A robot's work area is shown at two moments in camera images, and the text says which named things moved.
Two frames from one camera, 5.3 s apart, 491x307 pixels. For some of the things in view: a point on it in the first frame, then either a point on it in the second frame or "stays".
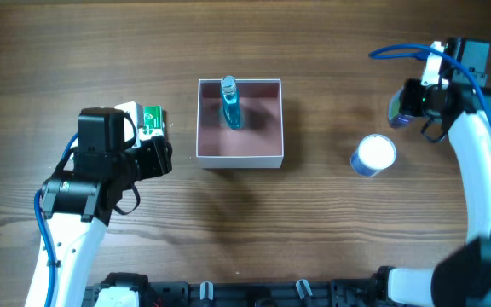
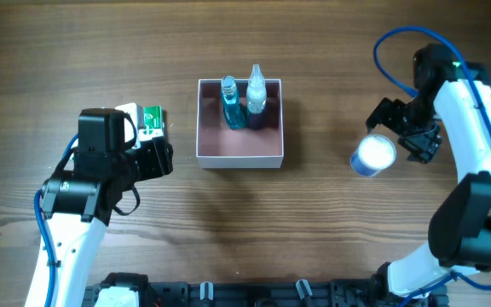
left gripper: [156, 155] stays
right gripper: [407, 101] → [405, 128]
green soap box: [153, 123] stays
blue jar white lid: [374, 153] stays
